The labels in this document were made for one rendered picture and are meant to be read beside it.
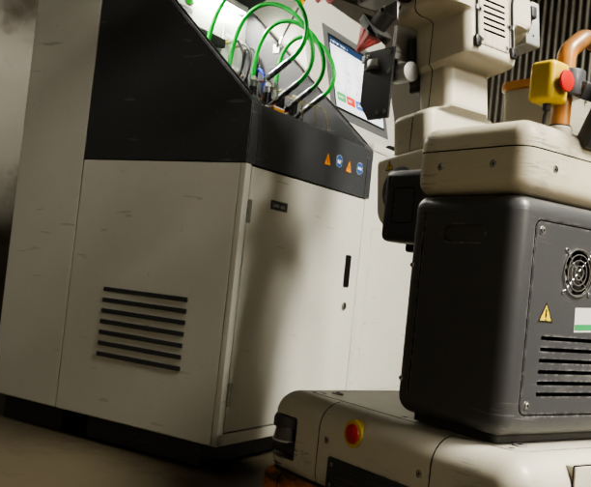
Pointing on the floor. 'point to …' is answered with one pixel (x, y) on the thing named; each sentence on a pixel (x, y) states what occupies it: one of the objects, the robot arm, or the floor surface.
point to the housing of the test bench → (46, 213)
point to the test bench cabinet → (160, 308)
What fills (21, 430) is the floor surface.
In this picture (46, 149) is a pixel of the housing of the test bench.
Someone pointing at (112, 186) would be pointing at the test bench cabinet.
